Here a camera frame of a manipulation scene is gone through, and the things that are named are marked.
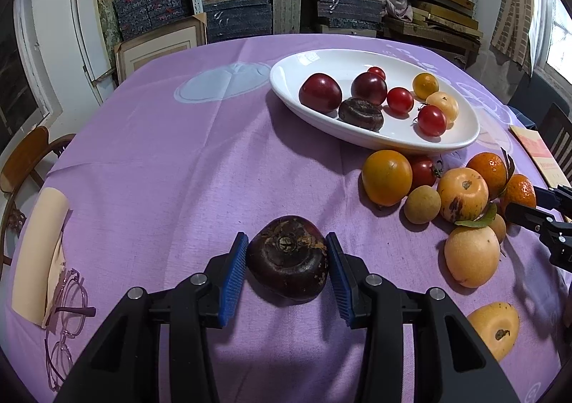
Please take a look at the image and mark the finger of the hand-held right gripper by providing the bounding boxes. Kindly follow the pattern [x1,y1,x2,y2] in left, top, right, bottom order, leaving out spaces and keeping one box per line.
[504,202,559,232]
[533,185,572,209]

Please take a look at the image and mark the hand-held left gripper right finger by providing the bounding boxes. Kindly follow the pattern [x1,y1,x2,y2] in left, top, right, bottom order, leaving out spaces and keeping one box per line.
[325,232,521,403]

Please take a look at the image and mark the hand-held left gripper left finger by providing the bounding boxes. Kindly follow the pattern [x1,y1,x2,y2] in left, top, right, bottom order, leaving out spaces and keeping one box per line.
[54,232,248,403]

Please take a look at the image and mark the mandarin orange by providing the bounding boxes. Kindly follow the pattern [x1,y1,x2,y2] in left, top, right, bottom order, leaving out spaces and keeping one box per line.
[499,174,536,217]
[465,152,509,200]

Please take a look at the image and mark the tan longan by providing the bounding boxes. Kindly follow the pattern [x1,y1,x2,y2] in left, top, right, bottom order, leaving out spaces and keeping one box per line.
[487,213,507,245]
[404,185,442,225]

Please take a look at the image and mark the green leaf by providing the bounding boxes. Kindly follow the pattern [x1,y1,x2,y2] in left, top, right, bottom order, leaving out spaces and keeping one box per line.
[500,147,516,196]
[455,203,498,228]

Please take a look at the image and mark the dark brown water chestnut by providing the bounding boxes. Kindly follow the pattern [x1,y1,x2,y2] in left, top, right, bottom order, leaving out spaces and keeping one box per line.
[338,98,384,132]
[246,215,330,301]

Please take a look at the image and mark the blemished orange-yellow persimmon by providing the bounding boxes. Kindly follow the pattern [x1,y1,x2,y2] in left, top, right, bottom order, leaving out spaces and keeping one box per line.
[437,166,490,223]

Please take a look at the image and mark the tan round pear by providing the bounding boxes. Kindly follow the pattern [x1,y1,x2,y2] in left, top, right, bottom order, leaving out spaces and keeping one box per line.
[444,225,501,288]

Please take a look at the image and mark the pale yellow persimmon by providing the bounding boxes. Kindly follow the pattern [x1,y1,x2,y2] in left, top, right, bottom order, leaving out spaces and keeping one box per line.
[467,302,521,363]

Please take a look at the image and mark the orange tomato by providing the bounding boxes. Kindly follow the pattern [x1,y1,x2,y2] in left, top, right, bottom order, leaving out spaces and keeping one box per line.
[361,149,413,207]
[411,73,439,100]

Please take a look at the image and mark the spotted yellow loquat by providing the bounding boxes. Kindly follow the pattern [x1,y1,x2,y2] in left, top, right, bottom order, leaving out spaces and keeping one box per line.
[424,91,459,123]

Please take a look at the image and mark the dark red plum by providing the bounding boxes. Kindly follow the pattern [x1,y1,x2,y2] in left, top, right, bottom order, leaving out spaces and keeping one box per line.
[299,73,343,114]
[351,71,388,106]

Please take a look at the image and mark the white oval plate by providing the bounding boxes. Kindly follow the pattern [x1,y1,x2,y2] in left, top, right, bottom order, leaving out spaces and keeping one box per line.
[269,48,480,151]

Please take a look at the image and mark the brown paper notebook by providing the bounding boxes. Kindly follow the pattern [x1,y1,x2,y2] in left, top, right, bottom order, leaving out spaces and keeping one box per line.
[509,125,572,189]

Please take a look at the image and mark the dark slatted chair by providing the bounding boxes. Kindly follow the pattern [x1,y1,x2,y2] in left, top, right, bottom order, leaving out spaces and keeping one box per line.
[538,102,572,183]

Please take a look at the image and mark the blue cloth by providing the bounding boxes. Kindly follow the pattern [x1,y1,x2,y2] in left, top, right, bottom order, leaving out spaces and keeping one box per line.
[509,106,543,129]

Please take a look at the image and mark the purple printed tablecloth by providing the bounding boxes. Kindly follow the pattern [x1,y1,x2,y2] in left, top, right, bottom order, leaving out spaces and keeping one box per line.
[0,34,572,403]

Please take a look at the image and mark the bright window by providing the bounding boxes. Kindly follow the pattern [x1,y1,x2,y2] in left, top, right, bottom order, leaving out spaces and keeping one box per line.
[534,0,572,82]

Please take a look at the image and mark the brick pattern curtain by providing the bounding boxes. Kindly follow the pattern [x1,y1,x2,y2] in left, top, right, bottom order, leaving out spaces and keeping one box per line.
[490,0,543,75]

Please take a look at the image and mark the stack of wooden frames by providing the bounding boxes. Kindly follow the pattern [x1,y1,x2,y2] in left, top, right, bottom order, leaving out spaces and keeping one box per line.
[384,0,483,62]

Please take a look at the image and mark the framed picture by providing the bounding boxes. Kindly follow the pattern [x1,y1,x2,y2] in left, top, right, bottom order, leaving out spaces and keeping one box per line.
[114,13,208,84]

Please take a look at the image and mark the pink cloth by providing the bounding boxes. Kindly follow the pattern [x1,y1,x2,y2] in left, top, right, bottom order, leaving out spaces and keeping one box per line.
[386,0,414,22]

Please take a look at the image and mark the wooden chair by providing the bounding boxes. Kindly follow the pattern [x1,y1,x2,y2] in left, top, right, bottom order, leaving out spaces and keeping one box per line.
[0,126,77,267]

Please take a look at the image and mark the stack of dark grey boxes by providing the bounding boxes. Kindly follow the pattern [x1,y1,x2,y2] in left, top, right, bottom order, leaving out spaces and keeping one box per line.
[201,0,273,44]
[317,0,387,35]

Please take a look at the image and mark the upright grey wooden boxes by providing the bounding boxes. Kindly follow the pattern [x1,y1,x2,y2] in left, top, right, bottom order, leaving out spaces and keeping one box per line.
[272,0,302,35]

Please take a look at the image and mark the stack of blue patterned boxes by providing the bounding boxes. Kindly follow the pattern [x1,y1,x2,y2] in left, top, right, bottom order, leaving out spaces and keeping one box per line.
[114,0,193,40]

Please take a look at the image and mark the white board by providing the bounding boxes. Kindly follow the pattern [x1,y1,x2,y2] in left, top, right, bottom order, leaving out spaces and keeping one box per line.
[69,0,119,86]

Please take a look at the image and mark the green marbled board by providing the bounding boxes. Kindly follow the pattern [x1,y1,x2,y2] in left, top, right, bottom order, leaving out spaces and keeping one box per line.
[94,0,123,46]

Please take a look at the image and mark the pink frame eyeglasses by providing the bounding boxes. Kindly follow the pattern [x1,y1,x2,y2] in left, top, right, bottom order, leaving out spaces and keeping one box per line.
[42,269,97,392]

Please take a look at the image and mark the white frame window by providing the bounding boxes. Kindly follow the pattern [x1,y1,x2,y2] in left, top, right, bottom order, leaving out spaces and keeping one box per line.
[0,0,61,154]

